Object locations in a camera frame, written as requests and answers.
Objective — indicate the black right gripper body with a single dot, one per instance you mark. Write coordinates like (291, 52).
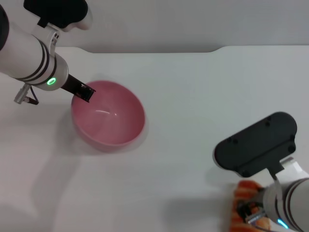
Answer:
(247, 208)

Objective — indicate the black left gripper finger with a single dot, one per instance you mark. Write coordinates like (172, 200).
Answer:
(85, 94)

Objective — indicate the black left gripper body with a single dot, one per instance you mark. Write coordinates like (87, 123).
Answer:
(71, 84)

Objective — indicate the orange ridged bread loaf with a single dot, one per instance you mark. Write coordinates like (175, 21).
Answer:
(243, 189)

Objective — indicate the pink plastic bowl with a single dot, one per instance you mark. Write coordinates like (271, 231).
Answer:
(113, 125)

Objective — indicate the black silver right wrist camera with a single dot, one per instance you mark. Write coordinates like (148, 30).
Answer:
(253, 145)

